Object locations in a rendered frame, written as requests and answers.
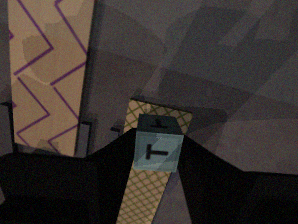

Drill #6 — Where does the tan strip with purple zigzag pattern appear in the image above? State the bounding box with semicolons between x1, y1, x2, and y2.
9;25;91;157

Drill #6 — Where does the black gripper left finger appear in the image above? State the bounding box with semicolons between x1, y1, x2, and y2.
0;128;137;224

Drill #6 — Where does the teal cube with black t mark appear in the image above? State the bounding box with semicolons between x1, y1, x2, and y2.
133;113;184;173

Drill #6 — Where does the tan strip with green crosshatch pattern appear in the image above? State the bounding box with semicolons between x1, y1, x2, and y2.
116;98;193;224

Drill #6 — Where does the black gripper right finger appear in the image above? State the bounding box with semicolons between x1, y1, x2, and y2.
177;135;298;224

